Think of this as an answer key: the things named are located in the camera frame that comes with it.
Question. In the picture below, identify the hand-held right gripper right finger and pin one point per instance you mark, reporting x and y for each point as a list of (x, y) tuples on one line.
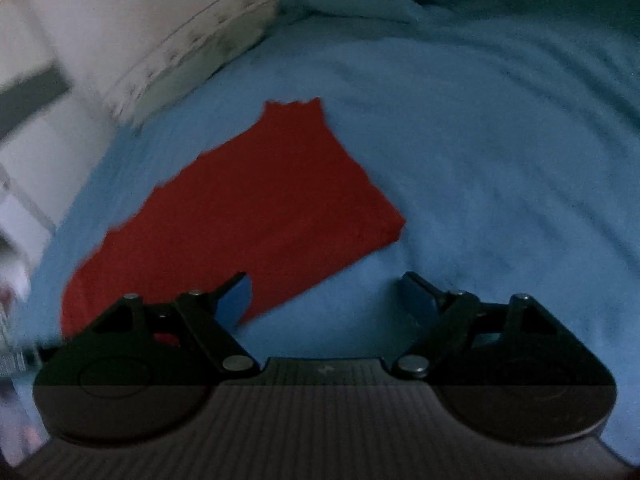
[(417, 294)]

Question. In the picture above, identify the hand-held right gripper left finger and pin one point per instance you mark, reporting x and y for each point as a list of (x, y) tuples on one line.
[(235, 302)]

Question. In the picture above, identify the red knit sweater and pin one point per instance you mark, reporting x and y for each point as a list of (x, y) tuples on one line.
[(250, 200)]

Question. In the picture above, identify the bed with blue sheet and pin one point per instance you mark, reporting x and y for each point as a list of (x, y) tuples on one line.
[(475, 160)]

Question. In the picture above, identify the white and grey wardrobe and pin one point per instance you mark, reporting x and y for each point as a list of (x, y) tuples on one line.
[(30, 150)]

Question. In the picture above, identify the white lace headboard cover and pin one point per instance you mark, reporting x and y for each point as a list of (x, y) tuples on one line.
[(150, 35)]

